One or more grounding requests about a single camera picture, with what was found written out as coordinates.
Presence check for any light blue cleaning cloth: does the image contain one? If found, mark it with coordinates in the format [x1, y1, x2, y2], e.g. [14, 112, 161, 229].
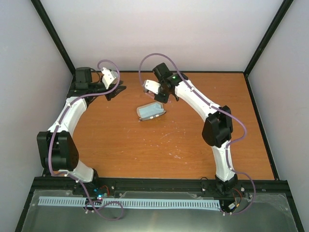
[139, 102, 164, 118]

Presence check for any plaid glasses case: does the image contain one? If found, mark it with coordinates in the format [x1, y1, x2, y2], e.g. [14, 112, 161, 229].
[137, 101, 166, 121]

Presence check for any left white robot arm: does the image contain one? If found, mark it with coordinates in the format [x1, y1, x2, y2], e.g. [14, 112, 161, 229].
[37, 67, 126, 195]

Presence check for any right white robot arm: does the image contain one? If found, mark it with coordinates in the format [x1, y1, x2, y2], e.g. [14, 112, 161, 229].
[144, 63, 238, 195]

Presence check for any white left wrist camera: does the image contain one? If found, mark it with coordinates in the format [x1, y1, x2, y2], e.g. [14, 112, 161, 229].
[101, 68, 119, 89]

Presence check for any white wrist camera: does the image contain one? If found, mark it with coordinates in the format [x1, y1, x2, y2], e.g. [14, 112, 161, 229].
[142, 80, 161, 95]
[101, 68, 119, 89]

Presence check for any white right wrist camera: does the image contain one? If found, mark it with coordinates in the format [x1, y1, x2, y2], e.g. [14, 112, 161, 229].
[142, 80, 161, 95]

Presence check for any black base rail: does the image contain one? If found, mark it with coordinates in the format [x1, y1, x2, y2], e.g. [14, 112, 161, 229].
[32, 176, 289, 201]

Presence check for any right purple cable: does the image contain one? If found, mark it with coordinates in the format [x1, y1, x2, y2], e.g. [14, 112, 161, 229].
[139, 53, 256, 216]

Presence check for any black aluminium frame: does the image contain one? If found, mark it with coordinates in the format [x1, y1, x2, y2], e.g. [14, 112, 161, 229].
[14, 0, 305, 232]

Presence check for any light blue cable duct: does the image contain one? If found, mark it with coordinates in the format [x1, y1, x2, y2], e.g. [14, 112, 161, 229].
[38, 196, 221, 211]

